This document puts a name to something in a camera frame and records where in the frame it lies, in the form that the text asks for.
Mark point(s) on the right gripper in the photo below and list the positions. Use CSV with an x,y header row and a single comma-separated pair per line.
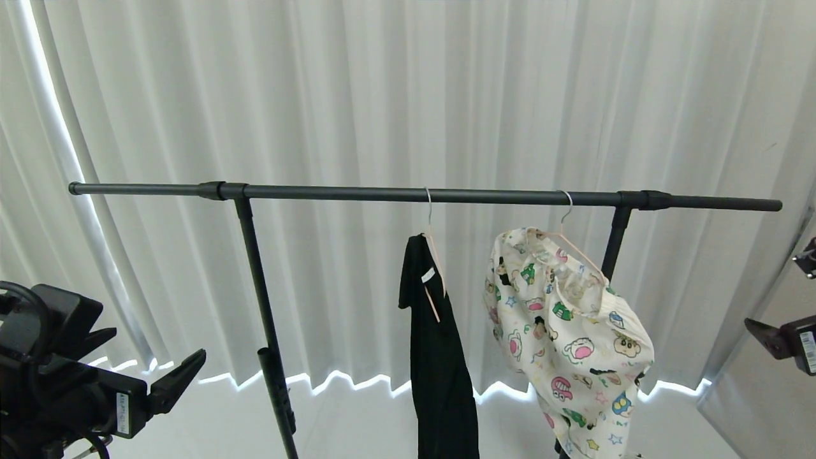
x,y
804,344

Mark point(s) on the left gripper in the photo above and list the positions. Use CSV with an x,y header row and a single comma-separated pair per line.
x,y
108,398

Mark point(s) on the cream printed garment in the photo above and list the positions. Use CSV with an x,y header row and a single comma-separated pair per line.
x,y
574,344

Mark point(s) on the pink clothes hanger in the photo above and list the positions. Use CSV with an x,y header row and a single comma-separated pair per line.
x,y
435,255
580,253

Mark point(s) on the black t-shirt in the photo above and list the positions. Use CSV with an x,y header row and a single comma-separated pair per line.
x,y
440,382

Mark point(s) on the black clothes rack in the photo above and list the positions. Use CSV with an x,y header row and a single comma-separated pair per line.
x,y
382,193

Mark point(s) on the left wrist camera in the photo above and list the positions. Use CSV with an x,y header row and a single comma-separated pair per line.
x,y
57,319

